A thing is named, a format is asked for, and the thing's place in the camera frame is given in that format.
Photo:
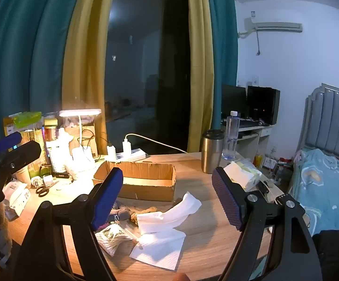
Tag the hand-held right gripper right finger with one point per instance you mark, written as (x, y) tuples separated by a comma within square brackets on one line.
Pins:
[(226, 202)]

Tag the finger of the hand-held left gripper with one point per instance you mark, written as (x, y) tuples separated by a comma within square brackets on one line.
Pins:
[(23, 155), (7, 142)]

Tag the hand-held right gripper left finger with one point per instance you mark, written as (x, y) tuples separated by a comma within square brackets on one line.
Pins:
[(108, 199)]

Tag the grey plush doll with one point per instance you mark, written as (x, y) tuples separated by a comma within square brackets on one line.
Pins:
[(121, 212)]

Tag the cardboard box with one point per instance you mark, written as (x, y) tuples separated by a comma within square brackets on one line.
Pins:
[(149, 186)]

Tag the white paper towel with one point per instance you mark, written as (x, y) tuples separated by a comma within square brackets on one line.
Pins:
[(169, 213)]

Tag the white paper napkin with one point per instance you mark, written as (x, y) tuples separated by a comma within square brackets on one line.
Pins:
[(157, 247)]

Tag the small white box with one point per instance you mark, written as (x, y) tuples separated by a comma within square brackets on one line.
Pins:
[(16, 197)]

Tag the tissue pack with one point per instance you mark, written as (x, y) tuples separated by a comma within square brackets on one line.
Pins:
[(242, 175)]

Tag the green plastic package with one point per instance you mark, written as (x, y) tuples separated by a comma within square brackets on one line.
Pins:
[(27, 119)]

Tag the jar with yellow lid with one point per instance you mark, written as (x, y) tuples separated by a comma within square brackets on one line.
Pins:
[(51, 130)]

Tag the brown fuzzy item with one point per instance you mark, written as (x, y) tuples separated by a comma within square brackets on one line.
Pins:
[(143, 214)]

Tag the cotton swab bag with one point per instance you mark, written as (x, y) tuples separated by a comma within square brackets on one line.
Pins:
[(113, 238)]

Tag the black scissors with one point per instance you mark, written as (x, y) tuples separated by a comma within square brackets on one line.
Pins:
[(43, 190)]

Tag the steel tumbler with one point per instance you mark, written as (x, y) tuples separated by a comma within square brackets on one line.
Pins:
[(211, 152)]

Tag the white power strip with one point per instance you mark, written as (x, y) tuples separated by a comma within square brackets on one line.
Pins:
[(135, 153)]

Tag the brown kraft box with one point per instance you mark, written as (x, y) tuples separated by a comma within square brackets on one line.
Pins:
[(90, 140)]

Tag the white computer desk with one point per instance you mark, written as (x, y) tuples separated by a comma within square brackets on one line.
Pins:
[(252, 140)]

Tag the clear water bottle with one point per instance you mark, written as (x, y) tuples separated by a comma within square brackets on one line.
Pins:
[(230, 134)]

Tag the white desk lamp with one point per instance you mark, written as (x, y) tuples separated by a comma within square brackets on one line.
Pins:
[(80, 113)]

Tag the teal curtain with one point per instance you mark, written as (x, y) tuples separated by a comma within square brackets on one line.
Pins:
[(26, 49), (226, 35)]

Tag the blue printed blanket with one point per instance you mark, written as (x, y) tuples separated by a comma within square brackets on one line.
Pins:
[(324, 187)]

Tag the black computer monitor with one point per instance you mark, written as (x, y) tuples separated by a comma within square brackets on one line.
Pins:
[(233, 101), (263, 104)]

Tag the yellow curtain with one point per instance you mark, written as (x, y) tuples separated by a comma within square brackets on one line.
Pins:
[(84, 64), (200, 64)]

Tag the person's dark clothing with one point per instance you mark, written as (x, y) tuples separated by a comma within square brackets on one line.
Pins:
[(336, 254)]

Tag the grey padded headboard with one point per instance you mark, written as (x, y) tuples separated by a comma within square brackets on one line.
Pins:
[(330, 117)]

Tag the dark glass door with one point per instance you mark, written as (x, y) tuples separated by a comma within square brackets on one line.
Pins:
[(146, 64)]

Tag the white air conditioner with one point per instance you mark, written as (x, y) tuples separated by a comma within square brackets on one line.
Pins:
[(274, 25)]

